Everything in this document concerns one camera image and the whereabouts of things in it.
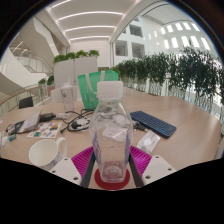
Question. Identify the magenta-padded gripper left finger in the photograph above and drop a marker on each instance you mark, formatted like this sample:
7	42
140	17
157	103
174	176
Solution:
65	170

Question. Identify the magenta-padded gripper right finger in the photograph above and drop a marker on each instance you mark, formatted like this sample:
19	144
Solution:
158	168

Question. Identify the clear plastic water bottle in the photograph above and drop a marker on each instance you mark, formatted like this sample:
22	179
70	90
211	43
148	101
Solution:
111	133

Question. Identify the white printed cup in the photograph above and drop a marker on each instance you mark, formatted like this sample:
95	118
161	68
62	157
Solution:
43	153

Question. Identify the clear plastic packet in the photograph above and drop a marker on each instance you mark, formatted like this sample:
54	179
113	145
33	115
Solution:
148	142

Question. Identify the colourful sticker sheet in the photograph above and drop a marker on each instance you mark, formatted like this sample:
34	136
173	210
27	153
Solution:
45	130

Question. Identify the flat round red coaster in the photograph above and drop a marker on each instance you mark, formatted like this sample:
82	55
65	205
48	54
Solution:
111	186

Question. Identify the white power adapter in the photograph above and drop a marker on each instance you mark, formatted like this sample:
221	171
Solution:
62	116

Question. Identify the black power adapter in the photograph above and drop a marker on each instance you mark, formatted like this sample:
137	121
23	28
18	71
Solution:
47	117

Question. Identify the open booklet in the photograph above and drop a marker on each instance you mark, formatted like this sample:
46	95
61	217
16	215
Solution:
31	121

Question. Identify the teal marker pen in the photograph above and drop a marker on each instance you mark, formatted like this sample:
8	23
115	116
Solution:
12	137

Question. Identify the black flat case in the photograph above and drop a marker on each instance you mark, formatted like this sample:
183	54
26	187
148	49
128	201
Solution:
15	127

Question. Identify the tall clear white-lidded bottle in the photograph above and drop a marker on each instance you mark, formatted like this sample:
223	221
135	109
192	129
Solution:
67	96

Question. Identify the white chair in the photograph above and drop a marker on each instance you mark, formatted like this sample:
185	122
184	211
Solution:
56	96

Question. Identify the black chair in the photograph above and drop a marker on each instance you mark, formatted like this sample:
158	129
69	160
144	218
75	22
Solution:
26	102

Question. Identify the green tote bag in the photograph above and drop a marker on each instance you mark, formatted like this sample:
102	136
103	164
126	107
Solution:
88	91

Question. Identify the brown planter with plants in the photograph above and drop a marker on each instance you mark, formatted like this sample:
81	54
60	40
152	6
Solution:
50	81

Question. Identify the glass railing wooden handrail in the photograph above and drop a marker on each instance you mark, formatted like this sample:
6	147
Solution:
13	96

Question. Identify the green hedge plant row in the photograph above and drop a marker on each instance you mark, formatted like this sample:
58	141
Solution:
186	73

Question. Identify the white cabinet with plants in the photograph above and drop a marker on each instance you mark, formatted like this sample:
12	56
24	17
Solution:
83	68

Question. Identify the ceiling light strips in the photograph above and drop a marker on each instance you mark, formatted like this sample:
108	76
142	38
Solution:
90	14

